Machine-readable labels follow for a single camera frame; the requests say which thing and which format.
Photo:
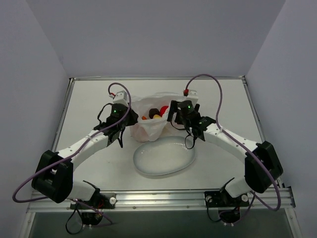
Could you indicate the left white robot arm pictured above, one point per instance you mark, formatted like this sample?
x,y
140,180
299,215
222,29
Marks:
x,y
55,170

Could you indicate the red fake apple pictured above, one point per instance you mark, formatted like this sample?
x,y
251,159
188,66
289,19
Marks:
x,y
163,110

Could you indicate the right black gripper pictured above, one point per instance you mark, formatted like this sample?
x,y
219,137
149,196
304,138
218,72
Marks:
x,y
173,112

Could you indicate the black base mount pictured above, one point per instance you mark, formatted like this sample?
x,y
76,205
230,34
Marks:
x,y
91,212
228,207

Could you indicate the white oval plate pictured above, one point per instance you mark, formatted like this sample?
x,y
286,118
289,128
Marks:
x,y
164,156

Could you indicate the aluminium front rail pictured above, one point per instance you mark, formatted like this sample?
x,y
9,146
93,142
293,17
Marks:
x,y
160,200

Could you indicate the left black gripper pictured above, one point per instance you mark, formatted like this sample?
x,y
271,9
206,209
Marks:
x,y
132,116

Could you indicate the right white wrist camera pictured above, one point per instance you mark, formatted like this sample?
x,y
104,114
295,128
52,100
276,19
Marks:
x,y
191,95

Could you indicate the dark fake fruit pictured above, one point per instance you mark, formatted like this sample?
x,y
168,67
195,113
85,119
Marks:
x,y
153,112

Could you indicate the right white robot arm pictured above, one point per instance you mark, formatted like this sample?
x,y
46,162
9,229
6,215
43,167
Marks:
x,y
261,163

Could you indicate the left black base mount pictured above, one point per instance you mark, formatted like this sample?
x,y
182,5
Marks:
x,y
91,212

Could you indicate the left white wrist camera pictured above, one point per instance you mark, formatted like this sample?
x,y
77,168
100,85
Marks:
x,y
120,97

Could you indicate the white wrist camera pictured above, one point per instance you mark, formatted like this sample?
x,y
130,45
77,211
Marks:
x,y
120,97
191,95

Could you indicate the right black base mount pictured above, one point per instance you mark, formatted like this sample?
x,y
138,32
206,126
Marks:
x,y
228,207

